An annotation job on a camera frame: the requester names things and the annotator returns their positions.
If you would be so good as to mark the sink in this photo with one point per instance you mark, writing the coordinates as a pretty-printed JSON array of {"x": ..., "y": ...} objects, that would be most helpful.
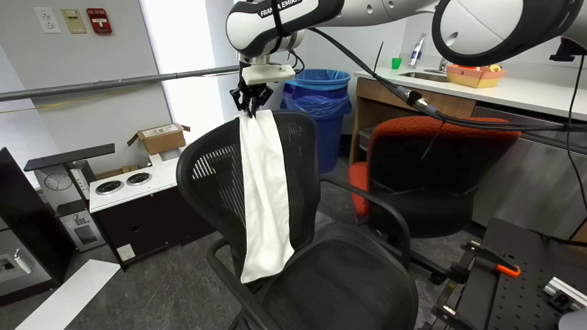
[{"x": 424, "y": 76}]

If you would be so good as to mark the camera on mount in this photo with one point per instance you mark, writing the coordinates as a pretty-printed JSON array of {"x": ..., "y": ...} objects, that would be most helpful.
[{"x": 568, "y": 50}]

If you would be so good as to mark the white towel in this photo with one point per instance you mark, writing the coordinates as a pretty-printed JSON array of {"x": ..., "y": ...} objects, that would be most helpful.
[{"x": 266, "y": 192}]

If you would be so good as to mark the orange office chair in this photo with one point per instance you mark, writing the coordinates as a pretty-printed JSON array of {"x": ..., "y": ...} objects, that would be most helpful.
[{"x": 426, "y": 174}]

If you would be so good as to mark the cardboard box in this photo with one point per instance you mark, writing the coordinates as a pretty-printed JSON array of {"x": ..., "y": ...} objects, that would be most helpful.
[{"x": 160, "y": 139}]

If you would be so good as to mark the green cup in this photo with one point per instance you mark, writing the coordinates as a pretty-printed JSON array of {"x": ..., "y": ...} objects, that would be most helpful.
[{"x": 396, "y": 63}]

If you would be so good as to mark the white board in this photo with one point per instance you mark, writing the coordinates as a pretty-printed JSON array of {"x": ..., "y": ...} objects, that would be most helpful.
[{"x": 69, "y": 298}]

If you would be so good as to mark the red fire alarm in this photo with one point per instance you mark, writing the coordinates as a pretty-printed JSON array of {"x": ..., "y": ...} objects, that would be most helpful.
[{"x": 99, "y": 20}]

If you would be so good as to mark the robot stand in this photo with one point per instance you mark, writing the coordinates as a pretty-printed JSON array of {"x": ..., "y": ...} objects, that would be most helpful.
[{"x": 518, "y": 293}]

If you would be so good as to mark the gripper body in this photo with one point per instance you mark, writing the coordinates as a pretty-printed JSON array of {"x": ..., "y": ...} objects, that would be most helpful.
[{"x": 255, "y": 88}]

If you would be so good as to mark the beige wall switch plate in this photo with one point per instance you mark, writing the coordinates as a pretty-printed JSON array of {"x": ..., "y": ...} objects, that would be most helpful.
[{"x": 74, "y": 21}]

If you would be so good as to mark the orange black clamp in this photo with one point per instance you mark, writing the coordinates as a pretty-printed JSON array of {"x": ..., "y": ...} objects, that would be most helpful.
[{"x": 506, "y": 269}]

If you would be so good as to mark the black mesh office chair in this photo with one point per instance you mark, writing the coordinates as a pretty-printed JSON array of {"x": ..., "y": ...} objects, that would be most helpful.
[{"x": 339, "y": 275}]

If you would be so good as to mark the toy stove cabinet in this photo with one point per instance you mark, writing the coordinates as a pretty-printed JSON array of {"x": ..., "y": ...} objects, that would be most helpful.
[{"x": 146, "y": 215}]

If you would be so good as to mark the toy kitchen unit with clock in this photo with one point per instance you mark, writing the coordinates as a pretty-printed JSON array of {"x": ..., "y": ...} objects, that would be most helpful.
[{"x": 69, "y": 192}]

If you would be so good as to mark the dark toy cabinet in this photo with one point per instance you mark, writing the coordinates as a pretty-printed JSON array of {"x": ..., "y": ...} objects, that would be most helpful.
[{"x": 27, "y": 229}]

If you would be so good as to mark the blue trash bin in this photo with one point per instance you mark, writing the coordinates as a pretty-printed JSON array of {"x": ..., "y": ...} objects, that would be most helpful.
[{"x": 321, "y": 114}]

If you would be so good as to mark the white bottle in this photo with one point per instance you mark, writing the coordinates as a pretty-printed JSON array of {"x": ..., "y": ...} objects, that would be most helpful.
[{"x": 416, "y": 52}]

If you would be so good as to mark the aluminium rail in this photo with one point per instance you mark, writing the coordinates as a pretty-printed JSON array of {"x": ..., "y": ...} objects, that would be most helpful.
[{"x": 566, "y": 293}]

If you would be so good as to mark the tap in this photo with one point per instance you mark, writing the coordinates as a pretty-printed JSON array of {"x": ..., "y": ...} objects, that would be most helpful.
[{"x": 441, "y": 66}]

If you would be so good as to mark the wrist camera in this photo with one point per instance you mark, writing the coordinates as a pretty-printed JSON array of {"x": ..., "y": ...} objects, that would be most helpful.
[{"x": 268, "y": 73}]

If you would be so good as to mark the white wall socket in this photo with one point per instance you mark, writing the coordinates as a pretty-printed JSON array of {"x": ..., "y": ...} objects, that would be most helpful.
[{"x": 47, "y": 19}]

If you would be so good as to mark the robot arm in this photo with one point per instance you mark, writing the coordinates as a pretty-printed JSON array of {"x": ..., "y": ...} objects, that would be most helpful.
[{"x": 257, "y": 27}]

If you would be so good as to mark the yellow food basket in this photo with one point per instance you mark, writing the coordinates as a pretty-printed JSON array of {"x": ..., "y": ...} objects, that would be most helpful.
[{"x": 474, "y": 76}]

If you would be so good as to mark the wooden kitchen counter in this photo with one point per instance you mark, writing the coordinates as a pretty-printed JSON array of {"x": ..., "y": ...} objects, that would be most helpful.
[{"x": 527, "y": 183}]

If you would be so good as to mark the grey pole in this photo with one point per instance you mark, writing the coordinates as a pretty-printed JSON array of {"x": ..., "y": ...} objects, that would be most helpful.
[{"x": 91, "y": 85}]

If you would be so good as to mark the flat cardboard piece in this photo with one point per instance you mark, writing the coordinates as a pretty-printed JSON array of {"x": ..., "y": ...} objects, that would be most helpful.
[{"x": 114, "y": 173}]

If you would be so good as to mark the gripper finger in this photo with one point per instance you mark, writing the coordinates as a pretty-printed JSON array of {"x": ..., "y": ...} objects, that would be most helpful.
[
  {"x": 238, "y": 97},
  {"x": 263, "y": 98}
]

